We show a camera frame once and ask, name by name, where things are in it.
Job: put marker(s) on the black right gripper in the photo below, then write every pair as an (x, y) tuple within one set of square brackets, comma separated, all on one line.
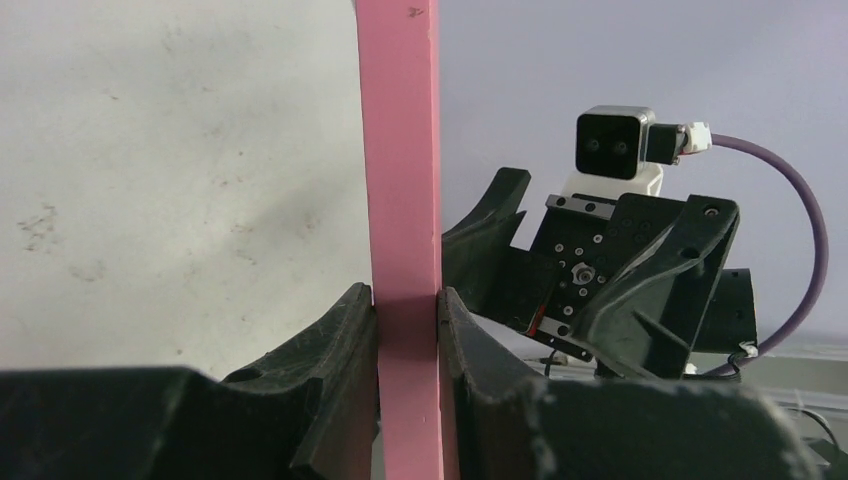
[(639, 283)]

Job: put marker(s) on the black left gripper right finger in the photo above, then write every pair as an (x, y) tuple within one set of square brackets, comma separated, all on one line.
[(501, 419)]

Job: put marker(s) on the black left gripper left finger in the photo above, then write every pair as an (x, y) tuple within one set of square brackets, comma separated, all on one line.
[(305, 410)]

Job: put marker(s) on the pink wooden photo frame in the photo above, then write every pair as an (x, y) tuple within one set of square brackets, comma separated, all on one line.
[(399, 83)]

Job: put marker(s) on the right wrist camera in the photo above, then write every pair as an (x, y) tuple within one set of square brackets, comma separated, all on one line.
[(624, 149)]

